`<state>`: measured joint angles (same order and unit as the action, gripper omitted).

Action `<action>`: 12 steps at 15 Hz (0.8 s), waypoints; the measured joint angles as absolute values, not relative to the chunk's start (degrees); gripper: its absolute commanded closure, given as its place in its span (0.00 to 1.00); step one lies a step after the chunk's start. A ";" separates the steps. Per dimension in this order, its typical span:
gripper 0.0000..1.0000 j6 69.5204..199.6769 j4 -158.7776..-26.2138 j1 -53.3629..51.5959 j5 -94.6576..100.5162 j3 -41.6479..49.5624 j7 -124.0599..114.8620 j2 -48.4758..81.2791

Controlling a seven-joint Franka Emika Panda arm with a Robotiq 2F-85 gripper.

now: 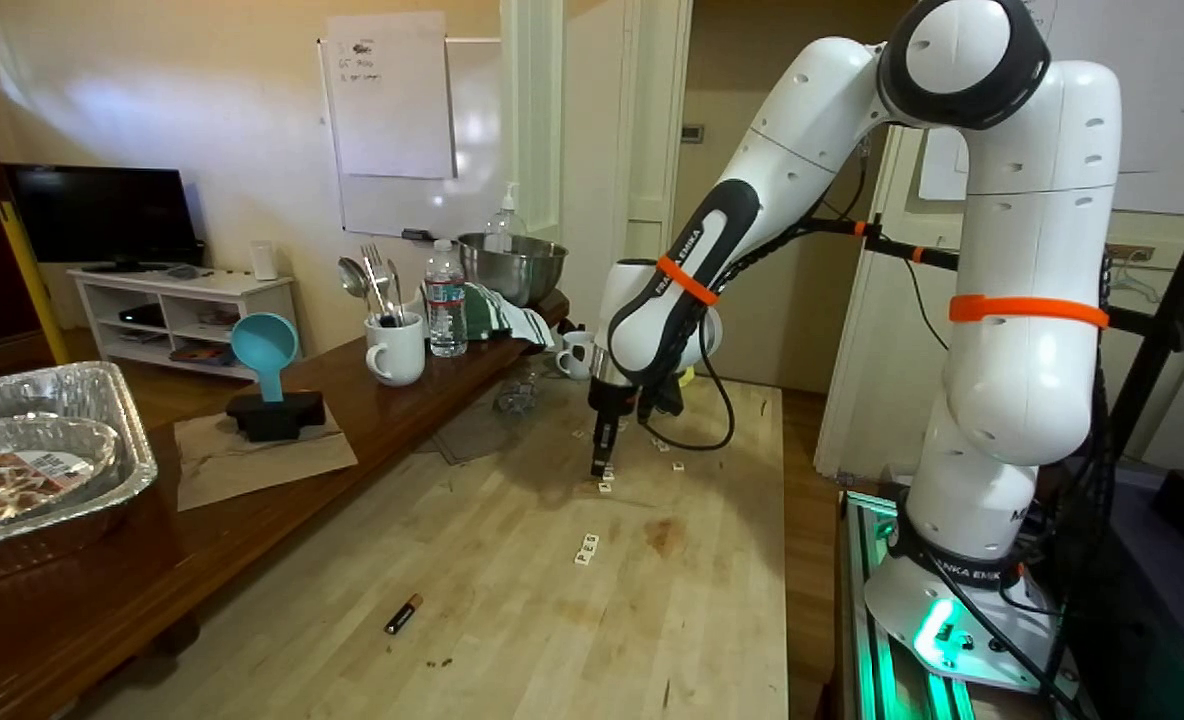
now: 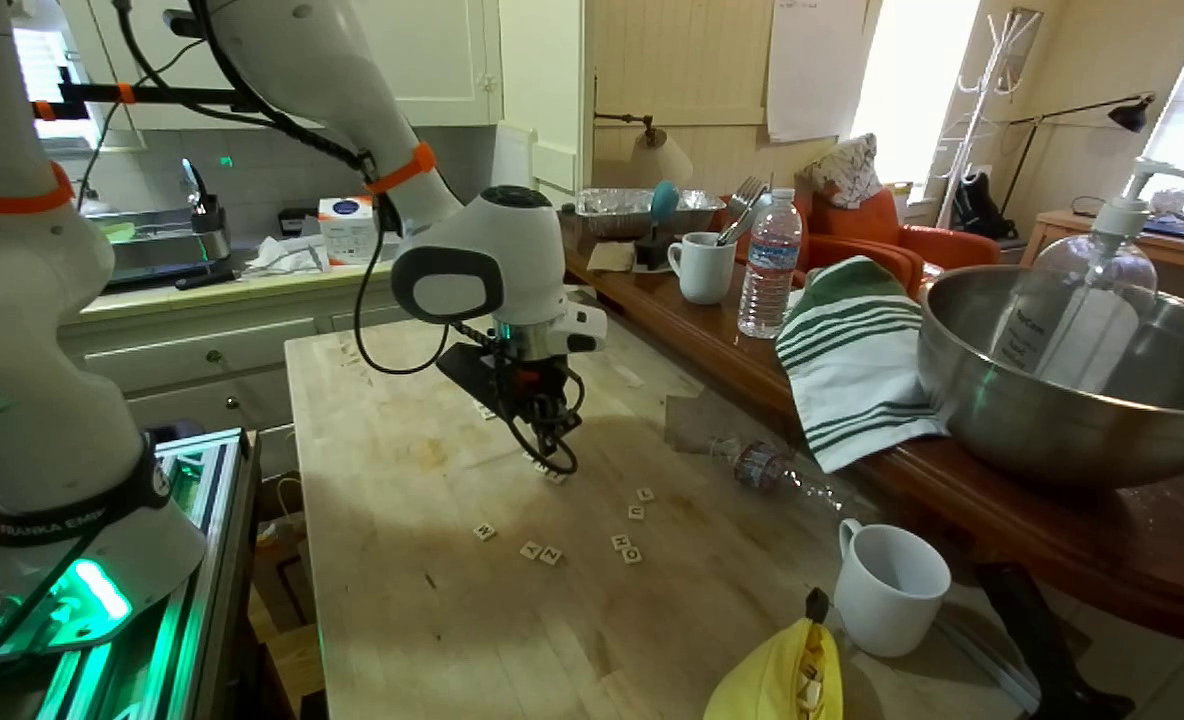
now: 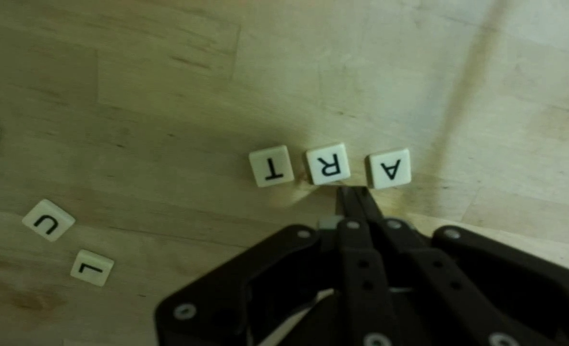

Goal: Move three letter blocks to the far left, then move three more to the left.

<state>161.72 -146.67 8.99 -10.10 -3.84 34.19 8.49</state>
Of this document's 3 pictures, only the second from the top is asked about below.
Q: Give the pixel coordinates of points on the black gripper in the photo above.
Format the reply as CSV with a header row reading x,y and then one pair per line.
x,y
536,386

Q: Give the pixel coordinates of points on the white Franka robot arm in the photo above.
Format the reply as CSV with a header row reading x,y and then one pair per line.
x,y
33,347

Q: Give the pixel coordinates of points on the cream letter tile U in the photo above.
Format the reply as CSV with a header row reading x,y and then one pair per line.
x,y
633,509

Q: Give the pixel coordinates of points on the cream letter tile Y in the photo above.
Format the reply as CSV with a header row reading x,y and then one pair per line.
x,y
531,551

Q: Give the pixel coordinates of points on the cream letter tile N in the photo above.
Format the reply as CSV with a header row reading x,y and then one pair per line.
x,y
548,552

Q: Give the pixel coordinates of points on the cream letter tile H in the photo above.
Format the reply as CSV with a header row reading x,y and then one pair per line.
x,y
618,541

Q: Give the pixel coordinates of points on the brown cardboard sheet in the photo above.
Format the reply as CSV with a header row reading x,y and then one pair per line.
x,y
613,257

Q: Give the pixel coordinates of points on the crushed clear plastic bottle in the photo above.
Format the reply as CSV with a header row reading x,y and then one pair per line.
x,y
756,465

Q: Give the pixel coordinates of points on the white ceramic mug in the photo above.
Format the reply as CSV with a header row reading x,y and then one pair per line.
x,y
894,601
706,274

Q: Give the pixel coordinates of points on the aluminum foil tray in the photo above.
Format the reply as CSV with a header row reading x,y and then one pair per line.
x,y
613,203

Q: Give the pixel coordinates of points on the clear water bottle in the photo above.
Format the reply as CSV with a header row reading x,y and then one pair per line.
x,y
769,267

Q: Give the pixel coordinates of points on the gooseneck lamp tan shade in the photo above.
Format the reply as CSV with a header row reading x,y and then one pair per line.
x,y
656,160

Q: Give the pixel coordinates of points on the green striped white towel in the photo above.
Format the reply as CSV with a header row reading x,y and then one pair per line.
x,y
854,360

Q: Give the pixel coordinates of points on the crumpled white cloth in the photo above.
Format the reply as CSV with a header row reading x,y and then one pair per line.
x,y
284,257

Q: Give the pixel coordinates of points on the yellow banana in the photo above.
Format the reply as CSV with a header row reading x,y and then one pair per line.
x,y
767,681

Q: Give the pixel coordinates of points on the cream kitchen counter cabinet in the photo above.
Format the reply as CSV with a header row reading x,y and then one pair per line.
x,y
219,354

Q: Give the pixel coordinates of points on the aluminum robot stand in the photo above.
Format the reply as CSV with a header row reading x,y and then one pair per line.
x,y
207,572

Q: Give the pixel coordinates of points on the patterned cloth bag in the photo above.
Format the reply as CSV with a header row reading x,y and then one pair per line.
x,y
844,168

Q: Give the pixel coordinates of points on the black silver dispenser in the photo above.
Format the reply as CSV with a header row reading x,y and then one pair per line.
x,y
209,222

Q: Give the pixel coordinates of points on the metal dish rack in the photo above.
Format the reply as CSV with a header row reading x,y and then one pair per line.
x,y
158,260

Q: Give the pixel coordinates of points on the orange chair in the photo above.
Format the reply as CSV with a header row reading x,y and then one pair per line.
x,y
944,249

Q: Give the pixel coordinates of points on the green sponge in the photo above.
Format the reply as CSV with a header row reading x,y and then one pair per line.
x,y
121,232

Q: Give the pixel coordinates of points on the clear plastic sheet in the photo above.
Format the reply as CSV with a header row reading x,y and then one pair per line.
x,y
984,655

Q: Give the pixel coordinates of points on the large steel mixing bowl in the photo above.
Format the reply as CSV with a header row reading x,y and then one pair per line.
x,y
1058,425

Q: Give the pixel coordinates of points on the white coat rack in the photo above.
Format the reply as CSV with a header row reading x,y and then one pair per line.
x,y
979,124

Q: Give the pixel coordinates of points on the clear pump dispenser bottle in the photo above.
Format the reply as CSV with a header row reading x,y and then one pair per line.
x,y
1084,314

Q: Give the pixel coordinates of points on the dark wooden side table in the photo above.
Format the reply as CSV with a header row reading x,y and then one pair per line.
x,y
1097,544

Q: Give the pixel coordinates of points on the black desk lamp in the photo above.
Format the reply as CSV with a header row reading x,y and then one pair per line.
x,y
1135,114

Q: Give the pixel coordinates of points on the cream upper wall cabinet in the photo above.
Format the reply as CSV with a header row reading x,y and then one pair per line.
x,y
457,66

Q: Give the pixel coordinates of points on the white wall paper sheet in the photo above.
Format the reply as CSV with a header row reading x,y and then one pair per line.
x,y
819,66

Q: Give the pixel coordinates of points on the black camera boom bar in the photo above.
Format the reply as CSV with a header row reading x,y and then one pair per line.
x,y
178,93

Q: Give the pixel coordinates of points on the black stereo camera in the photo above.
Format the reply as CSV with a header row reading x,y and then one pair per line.
x,y
187,22

